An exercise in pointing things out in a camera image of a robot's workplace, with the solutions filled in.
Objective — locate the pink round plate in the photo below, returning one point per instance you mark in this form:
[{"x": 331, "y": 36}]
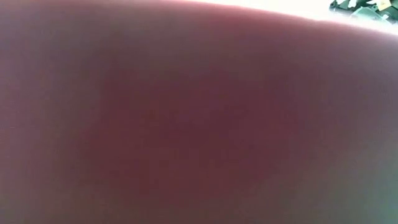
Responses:
[{"x": 186, "y": 124}]

